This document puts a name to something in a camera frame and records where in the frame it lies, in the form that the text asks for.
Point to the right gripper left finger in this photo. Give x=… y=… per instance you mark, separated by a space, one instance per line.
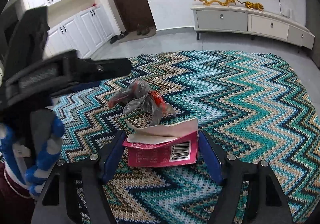
x=59 y=200

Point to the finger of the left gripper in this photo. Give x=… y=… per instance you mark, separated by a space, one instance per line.
x=64 y=73

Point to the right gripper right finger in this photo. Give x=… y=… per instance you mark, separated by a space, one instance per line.
x=265 y=200

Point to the grey transparent plastic bag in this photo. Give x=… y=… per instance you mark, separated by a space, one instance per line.
x=139 y=95

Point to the pink cardboard box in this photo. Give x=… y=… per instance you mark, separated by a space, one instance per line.
x=163 y=145

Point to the left blue white gloved hand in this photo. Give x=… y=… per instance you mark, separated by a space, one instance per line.
x=15 y=176

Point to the black slippers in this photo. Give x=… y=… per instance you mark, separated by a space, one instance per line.
x=118 y=37

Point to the white shoe cabinet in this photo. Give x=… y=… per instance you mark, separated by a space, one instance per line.
x=84 y=25

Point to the brown door mat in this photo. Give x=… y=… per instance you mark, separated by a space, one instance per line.
x=133 y=36

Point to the pair of brown shoes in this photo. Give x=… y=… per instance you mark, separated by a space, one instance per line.
x=142 y=30

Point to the zigzag patterned rug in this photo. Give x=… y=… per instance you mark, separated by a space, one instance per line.
x=254 y=105

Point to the golden dragon ornament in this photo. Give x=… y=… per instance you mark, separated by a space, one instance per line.
x=209 y=3

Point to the grey white TV cabinet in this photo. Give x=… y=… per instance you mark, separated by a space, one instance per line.
x=251 y=22

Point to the golden tiger ornament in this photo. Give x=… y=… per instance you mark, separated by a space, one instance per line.
x=254 y=6

